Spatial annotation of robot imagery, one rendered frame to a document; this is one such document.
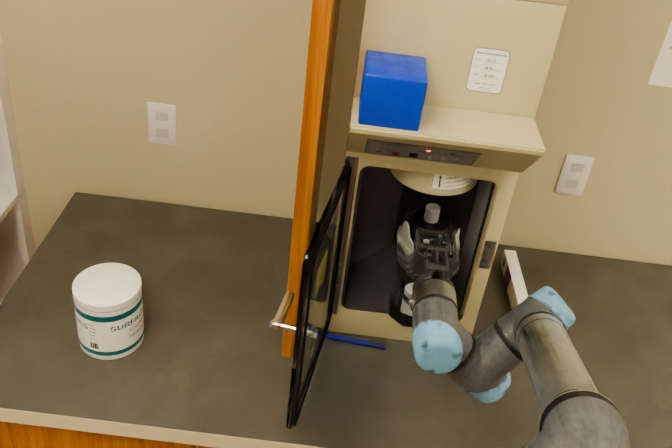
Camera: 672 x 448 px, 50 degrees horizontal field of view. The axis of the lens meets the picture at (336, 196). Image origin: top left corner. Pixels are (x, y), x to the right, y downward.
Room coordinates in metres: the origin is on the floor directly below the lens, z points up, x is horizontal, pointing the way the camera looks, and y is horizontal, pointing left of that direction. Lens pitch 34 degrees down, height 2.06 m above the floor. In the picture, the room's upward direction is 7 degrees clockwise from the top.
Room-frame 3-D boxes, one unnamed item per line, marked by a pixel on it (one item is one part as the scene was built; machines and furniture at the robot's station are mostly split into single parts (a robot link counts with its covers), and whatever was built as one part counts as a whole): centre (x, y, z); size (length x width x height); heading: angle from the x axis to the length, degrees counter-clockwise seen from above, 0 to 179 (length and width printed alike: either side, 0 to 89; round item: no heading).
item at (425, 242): (1.01, -0.19, 1.26); 0.12 x 0.08 x 0.09; 0
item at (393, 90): (1.09, -0.07, 1.56); 0.10 x 0.10 x 0.09; 0
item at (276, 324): (0.91, 0.05, 1.20); 0.10 x 0.05 x 0.03; 171
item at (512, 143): (1.09, -0.17, 1.46); 0.32 x 0.12 x 0.10; 90
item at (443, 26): (1.27, -0.17, 1.33); 0.32 x 0.25 x 0.77; 90
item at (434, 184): (1.25, -0.19, 1.34); 0.18 x 0.18 x 0.05
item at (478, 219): (1.27, -0.17, 1.19); 0.26 x 0.24 x 0.35; 90
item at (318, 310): (0.98, 0.01, 1.19); 0.30 x 0.01 x 0.40; 171
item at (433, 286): (0.93, -0.18, 1.25); 0.08 x 0.05 x 0.08; 90
